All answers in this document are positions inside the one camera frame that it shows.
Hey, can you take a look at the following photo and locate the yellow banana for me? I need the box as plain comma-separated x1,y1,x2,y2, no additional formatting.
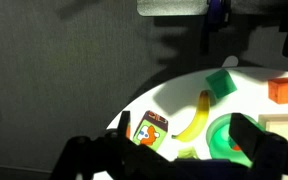
171,89,212,143

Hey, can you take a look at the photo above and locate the small yellow-green block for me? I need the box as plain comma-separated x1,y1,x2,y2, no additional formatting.
177,146,200,160

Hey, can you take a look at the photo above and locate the wooden crate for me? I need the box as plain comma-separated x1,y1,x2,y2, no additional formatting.
257,113,288,145

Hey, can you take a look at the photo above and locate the colourful picture cube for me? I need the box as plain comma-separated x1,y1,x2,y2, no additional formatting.
132,110,169,152

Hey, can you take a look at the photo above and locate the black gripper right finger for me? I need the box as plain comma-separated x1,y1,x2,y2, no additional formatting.
228,113,288,180

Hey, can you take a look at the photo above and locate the green plastic bowl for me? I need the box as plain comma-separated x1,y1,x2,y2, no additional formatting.
206,113,266,168

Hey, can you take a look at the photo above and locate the orange block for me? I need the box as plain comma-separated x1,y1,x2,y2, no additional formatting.
267,77,288,105

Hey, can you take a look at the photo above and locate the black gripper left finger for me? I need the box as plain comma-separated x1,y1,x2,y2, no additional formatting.
50,110,172,180

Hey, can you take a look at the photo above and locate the green block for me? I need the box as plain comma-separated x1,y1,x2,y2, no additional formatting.
205,68,238,100

